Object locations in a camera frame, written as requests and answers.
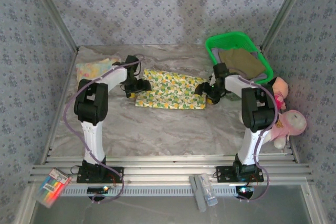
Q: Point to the olive green skirt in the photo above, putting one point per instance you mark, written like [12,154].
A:
[241,61]

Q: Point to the lemon print skirt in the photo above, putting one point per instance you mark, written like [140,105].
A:
[170,90]

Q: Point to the pastel tie-dye skirt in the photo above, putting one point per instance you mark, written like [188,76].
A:
[92,69]

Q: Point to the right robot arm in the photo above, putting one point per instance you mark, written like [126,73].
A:
[252,145]

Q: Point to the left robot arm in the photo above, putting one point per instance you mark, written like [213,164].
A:
[93,140]

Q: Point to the green plastic basket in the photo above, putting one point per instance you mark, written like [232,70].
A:
[228,39]

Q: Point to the peach plush doll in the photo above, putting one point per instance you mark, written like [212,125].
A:
[279,85]

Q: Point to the white plush toy pink outfit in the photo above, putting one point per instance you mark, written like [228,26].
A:
[291,121]

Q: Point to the colourful marker pack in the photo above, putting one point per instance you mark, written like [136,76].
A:
[51,188]

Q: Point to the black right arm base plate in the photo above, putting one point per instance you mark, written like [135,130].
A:
[223,174]

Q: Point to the aluminium rail frame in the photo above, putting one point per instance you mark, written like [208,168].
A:
[170,169]

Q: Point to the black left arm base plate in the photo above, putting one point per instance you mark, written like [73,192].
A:
[115,175]

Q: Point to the grey plastic bracket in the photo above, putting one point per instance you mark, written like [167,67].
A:
[200,203]

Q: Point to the aluminium frame post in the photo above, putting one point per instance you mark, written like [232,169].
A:
[285,9]
[53,11]

